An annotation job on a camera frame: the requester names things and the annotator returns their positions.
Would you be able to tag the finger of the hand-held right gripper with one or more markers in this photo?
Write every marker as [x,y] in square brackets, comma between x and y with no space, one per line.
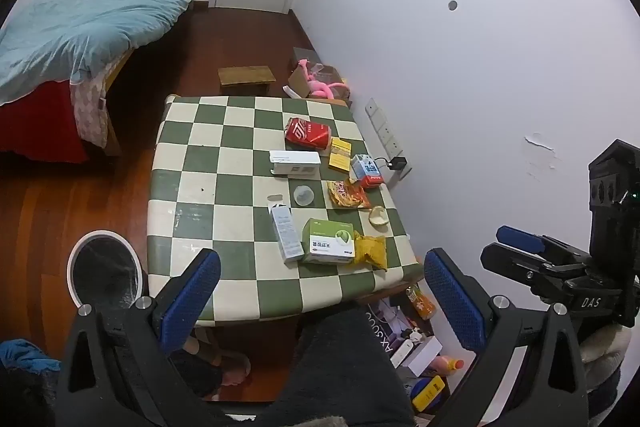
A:
[520,238]
[505,259]

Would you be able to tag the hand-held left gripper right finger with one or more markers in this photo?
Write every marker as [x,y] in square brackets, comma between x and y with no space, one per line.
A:
[452,302]

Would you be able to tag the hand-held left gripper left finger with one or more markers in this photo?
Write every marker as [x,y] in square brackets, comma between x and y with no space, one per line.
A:
[192,292]

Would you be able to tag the white trash bin black liner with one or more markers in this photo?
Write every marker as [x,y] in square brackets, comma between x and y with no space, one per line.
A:
[105,267]

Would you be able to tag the yellow snack bag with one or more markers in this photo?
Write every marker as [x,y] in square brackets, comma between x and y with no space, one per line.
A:
[371,252]

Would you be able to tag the tall white grey box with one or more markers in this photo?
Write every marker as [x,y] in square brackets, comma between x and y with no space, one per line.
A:
[286,232]

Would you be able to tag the green white box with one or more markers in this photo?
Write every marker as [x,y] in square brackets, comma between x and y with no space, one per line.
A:
[327,242]

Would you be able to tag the clear plastic lid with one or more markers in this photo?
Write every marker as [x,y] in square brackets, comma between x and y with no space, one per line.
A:
[303,196]

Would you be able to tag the orange snack bag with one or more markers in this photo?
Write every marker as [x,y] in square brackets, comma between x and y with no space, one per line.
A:
[347,196]

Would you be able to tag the blue white milk carton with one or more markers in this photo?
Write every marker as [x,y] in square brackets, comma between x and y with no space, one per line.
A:
[367,172]

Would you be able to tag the long white cardboard box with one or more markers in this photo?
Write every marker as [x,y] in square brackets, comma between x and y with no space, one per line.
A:
[295,163]

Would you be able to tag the red snack packet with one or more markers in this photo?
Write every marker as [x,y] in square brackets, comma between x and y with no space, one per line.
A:
[306,134]

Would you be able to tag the person's right forearm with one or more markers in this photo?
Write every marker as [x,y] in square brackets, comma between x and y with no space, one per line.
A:
[602,347]

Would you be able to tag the orange drink bottle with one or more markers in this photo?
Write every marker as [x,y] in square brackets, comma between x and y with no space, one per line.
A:
[421,302]

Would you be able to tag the white flat box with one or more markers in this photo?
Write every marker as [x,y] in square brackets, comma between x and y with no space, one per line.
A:
[417,352]

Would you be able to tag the orange yellow plastic bottle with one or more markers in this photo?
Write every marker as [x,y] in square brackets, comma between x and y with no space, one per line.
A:
[448,364]

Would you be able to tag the dark printed box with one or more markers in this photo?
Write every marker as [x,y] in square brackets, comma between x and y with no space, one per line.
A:
[377,332]

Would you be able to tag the person's leg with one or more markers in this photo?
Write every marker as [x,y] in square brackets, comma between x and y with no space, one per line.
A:
[345,367]
[197,377]

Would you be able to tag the beige slipper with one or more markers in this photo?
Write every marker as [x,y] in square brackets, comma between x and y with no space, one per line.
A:
[232,369]

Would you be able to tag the yellow blue packet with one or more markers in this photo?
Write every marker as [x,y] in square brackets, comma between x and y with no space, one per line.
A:
[427,393]

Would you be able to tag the green white checkered tablecloth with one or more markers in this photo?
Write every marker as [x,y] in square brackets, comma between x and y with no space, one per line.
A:
[230,187]

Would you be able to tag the black plug charger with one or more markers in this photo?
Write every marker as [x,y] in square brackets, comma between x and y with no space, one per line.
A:
[398,163]

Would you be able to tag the blue cloth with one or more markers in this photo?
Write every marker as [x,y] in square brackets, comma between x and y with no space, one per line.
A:
[25,354]

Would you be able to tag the yellow small box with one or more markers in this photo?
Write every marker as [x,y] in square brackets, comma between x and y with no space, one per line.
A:
[339,162]
[342,146]

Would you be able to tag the dark cloth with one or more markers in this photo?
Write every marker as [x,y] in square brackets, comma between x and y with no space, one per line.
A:
[22,399]

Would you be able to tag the pink patterned cloth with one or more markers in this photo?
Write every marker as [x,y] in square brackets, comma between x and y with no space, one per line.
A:
[90,112]

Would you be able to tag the small wooden stool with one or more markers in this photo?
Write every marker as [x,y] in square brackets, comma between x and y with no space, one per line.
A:
[246,76]

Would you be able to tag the red bed sheet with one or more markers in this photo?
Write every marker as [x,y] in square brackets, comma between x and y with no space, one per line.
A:
[40,127]

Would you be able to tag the brown cardboard box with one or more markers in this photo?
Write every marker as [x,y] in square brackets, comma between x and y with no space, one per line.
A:
[297,82]

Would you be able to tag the pink plush toy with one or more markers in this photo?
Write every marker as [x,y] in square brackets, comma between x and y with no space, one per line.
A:
[320,84]

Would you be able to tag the grey cardboard box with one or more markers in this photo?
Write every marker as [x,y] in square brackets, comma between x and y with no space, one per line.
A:
[306,56]

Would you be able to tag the light blue duvet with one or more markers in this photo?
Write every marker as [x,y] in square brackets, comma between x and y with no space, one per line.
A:
[95,17]

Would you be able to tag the white wall socket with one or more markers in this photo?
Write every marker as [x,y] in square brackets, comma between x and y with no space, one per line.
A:
[372,108]
[394,144]
[407,169]
[383,127]

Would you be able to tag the dark round wall hole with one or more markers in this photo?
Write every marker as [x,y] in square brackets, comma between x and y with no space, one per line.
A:
[452,5]

